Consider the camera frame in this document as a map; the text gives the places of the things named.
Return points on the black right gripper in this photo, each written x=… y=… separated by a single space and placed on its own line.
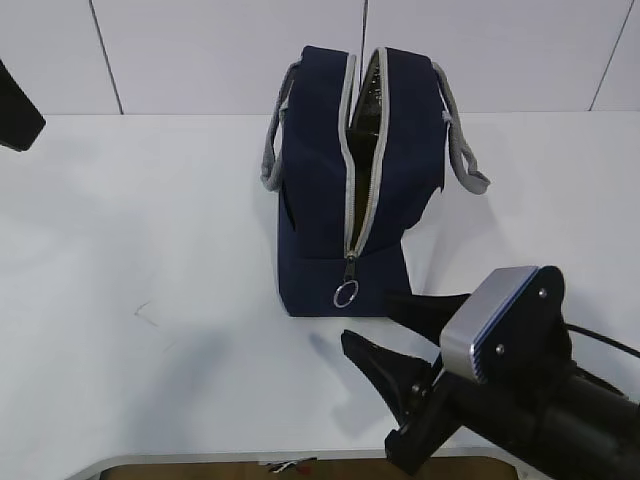
x=430 y=404

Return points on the navy insulated lunch bag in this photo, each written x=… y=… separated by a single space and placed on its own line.
x=354 y=168

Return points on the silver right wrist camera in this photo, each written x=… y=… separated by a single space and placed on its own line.
x=505 y=326

